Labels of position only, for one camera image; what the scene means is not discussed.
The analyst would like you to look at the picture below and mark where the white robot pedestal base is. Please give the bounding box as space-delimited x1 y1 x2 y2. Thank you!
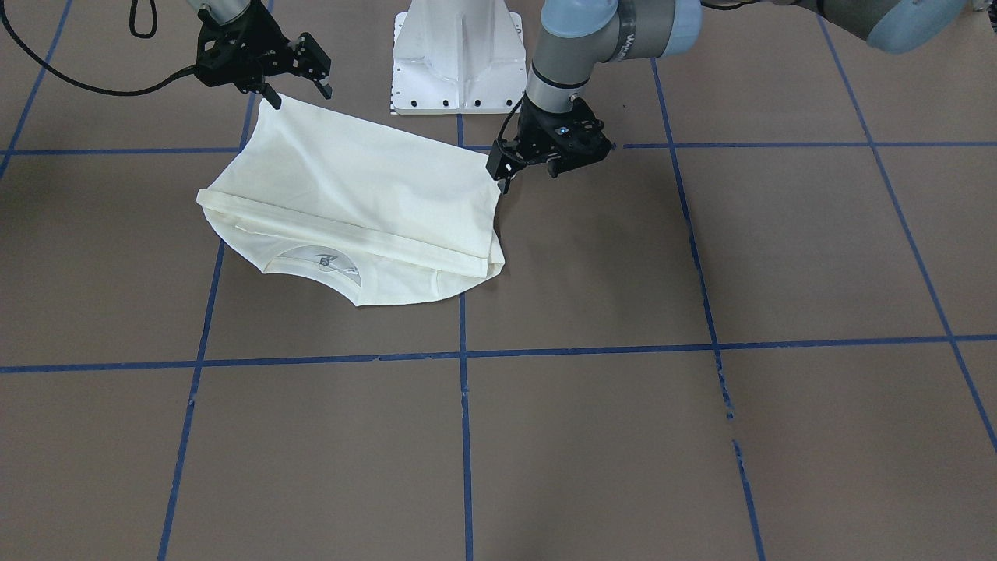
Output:
389 1 527 116

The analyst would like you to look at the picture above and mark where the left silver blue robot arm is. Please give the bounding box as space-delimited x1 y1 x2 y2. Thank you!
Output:
485 1 964 194

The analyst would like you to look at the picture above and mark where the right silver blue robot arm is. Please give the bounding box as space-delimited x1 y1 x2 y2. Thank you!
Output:
189 1 333 109

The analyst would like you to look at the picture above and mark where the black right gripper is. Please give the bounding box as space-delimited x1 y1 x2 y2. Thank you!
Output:
192 4 333 110

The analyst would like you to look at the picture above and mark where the cream long-sleeve cat shirt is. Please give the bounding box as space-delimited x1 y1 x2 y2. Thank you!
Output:
196 96 506 306

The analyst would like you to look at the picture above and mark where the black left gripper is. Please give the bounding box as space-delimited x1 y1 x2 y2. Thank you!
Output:
485 98 614 195

